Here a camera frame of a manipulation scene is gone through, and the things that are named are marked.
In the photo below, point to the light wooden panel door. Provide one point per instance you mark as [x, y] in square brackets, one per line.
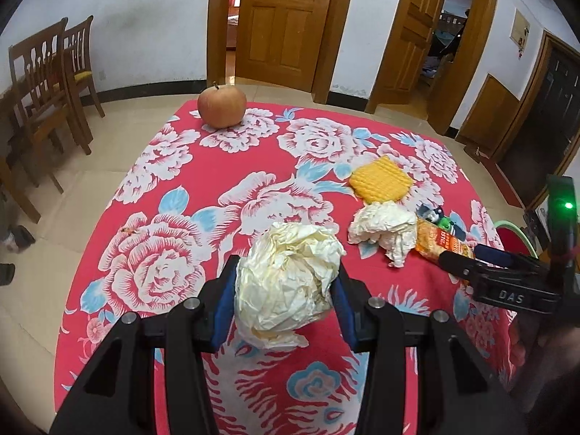
[285, 22]
[412, 36]

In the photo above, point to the orange snack packet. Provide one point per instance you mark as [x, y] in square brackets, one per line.
[435, 242]

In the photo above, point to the large paper ball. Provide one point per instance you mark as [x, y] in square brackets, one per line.
[285, 281]

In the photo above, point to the beige wall panel box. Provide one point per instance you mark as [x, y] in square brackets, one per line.
[519, 27]

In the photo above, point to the red apple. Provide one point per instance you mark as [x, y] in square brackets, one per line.
[222, 106]

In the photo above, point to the black and green wrapper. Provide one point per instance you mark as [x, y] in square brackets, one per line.
[442, 222]

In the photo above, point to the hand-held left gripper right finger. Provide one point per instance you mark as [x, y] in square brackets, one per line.
[346, 321]

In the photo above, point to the red floral tablecloth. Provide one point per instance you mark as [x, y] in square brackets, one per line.
[181, 199]

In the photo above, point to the wooden dining table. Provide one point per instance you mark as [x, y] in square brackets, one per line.
[13, 154]

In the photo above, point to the dark entrance door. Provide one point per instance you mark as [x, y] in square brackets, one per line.
[553, 127]

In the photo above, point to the low wooden wall cabinet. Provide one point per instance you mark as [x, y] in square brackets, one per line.
[491, 113]

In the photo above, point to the red basin with green rim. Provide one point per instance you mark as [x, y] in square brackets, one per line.
[516, 241]

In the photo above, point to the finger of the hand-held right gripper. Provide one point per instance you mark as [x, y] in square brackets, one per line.
[457, 265]
[494, 256]

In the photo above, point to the person's right hand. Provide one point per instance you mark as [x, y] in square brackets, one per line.
[543, 358]

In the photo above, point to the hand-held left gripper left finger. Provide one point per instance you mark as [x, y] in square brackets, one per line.
[222, 312]

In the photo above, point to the red doormat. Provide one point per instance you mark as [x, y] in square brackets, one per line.
[503, 183]

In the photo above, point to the small crumpled paper wad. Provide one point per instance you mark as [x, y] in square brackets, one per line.
[380, 226]

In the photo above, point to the black slipper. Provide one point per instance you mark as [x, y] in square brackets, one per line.
[5, 274]
[20, 238]

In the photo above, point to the small yellow foam net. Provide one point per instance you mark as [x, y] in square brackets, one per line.
[380, 180]

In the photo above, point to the wooden chair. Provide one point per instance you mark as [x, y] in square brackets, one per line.
[40, 81]
[79, 59]

